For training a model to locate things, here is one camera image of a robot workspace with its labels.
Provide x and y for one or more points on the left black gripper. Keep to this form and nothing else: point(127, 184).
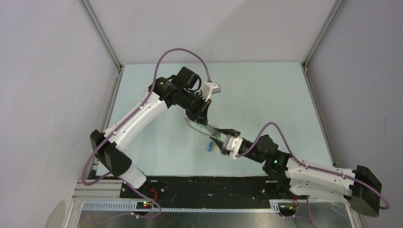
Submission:
point(200, 115)

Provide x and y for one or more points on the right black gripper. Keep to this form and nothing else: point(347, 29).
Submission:
point(220, 144)

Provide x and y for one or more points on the large grey keyring with keys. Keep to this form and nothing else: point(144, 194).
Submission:
point(200, 129)

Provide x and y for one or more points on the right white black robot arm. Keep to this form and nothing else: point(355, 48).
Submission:
point(359, 187)

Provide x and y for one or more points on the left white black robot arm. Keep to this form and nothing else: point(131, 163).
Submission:
point(184, 89)

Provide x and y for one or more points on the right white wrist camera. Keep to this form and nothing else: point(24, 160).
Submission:
point(231, 146)

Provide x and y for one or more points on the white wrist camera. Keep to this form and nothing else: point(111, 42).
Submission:
point(231, 146)
point(208, 89)

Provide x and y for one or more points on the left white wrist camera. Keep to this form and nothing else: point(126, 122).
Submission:
point(208, 89)

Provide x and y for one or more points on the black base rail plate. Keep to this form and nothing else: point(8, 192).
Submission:
point(222, 192)

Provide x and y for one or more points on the white slotted cable duct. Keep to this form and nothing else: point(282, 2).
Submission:
point(134, 206)

